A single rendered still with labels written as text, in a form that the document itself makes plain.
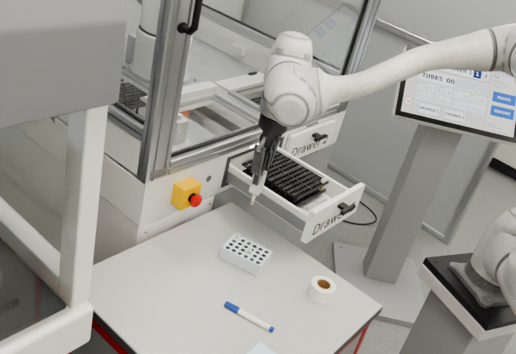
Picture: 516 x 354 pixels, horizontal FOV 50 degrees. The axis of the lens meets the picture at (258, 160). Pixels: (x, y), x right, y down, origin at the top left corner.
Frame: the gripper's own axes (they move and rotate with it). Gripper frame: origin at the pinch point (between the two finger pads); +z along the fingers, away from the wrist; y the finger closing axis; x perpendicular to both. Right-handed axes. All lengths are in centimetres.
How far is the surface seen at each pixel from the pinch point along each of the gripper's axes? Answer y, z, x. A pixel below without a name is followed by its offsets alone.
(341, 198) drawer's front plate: 21.7, 7.0, -19.5
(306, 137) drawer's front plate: 56, 10, 4
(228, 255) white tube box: -6.9, 21.5, 0.6
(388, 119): 204, 49, -5
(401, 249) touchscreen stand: 115, 74, -42
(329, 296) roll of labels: -4.4, 21.0, -28.8
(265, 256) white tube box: -1.2, 20.6, -8.1
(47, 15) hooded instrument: -66, -52, 13
